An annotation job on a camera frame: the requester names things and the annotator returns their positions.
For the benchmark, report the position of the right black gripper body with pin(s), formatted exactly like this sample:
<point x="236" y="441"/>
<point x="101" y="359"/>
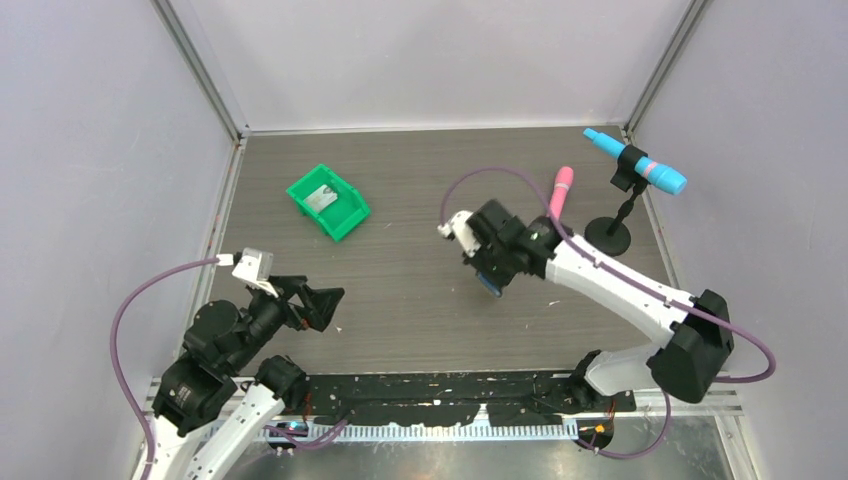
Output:
<point x="488" y="260"/>

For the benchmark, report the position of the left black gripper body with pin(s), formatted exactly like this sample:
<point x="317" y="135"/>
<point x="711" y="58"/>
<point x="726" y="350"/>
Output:
<point x="267" y="313"/>

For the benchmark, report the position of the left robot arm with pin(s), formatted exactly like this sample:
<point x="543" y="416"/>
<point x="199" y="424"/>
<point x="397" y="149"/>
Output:
<point x="222" y="340"/>

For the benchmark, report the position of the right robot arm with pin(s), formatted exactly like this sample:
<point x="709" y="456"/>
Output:
<point x="684" y="354"/>

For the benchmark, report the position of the grey card in bin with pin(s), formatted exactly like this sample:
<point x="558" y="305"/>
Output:
<point x="321" y="198"/>

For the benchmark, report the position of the green plastic bin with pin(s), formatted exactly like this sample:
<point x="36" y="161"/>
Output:
<point x="339" y="219"/>

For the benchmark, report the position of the pink toy microphone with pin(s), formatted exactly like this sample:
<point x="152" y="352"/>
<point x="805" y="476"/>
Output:
<point x="562" y="184"/>

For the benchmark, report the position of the black microphone stand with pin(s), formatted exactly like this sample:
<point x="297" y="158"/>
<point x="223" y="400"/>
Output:
<point x="611" y="235"/>

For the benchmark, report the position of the blue toy microphone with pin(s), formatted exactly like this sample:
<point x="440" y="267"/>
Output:
<point x="634" y="166"/>

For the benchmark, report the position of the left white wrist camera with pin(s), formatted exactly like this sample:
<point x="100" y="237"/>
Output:
<point x="252" y="267"/>

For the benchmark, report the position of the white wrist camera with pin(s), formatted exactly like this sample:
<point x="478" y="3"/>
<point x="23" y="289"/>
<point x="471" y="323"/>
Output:
<point x="252" y="267"/>
<point x="456" y="228"/>

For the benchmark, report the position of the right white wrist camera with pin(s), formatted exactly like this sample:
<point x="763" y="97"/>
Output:
<point x="456" y="228"/>

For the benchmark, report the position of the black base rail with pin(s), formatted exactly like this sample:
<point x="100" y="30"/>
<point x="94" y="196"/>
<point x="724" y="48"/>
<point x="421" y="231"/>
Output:
<point x="510" y="398"/>

